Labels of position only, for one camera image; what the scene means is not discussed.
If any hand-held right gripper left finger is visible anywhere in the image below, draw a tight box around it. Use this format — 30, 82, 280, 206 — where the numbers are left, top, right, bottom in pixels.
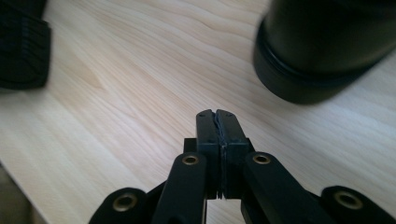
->
195, 108, 223, 200

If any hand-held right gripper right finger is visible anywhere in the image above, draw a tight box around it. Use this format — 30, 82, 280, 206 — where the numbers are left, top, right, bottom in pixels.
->
216, 108, 254, 200

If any black leather shoe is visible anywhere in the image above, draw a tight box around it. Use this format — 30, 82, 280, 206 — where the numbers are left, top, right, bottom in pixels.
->
252, 0, 396, 105

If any red and black shoe rack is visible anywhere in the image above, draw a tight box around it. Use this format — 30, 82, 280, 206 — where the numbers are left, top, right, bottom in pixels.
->
0, 0, 52, 91

